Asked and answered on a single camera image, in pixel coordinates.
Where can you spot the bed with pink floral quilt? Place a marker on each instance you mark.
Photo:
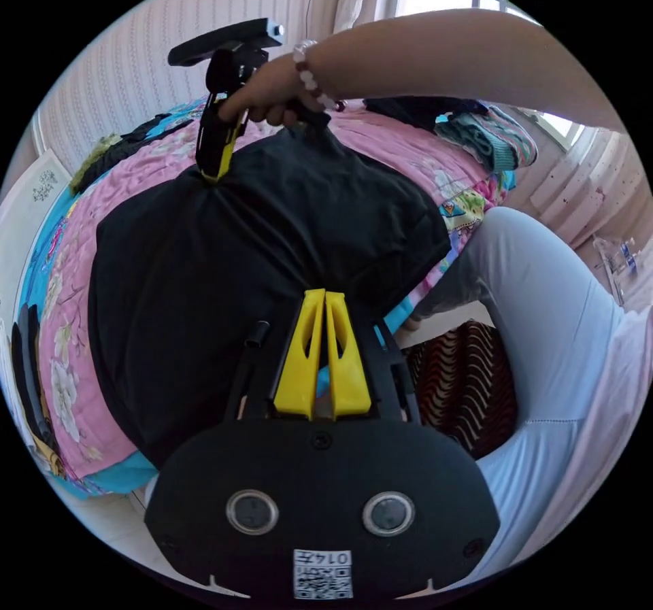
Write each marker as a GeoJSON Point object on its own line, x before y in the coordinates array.
{"type": "Point", "coordinates": [76, 314]}

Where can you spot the person's body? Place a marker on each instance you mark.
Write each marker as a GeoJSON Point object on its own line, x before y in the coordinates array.
{"type": "Point", "coordinates": [541, 324]}

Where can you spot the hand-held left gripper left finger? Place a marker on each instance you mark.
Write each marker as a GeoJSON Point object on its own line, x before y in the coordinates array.
{"type": "Point", "coordinates": [298, 365]}

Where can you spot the pile of clothes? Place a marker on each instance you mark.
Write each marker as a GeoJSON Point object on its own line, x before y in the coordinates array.
{"type": "Point", "coordinates": [479, 135]}
{"type": "Point", "coordinates": [117, 150]}

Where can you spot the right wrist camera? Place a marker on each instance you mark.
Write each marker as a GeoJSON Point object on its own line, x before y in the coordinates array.
{"type": "Point", "coordinates": [224, 45]}

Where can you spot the black short sleeve shirt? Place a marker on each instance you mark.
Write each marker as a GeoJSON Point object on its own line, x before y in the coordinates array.
{"type": "Point", "coordinates": [204, 263]}

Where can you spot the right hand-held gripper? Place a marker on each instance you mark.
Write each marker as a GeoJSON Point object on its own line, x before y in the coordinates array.
{"type": "Point", "coordinates": [211, 130]}

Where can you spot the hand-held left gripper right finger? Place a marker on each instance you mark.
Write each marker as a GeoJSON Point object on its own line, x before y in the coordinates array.
{"type": "Point", "coordinates": [349, 370]}

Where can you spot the person's right hand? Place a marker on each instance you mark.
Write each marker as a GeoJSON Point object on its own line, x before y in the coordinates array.
{"type": "Point", "coordinates": [268, 92]}

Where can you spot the person's right forearm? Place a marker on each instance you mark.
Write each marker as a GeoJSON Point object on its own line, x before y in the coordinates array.
{"type": "Point", "coordinates": [433, 59]}

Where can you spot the dark striped rug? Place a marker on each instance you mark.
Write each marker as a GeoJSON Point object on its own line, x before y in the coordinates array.
{"type": "Point", "coordinates": [464, 390]}

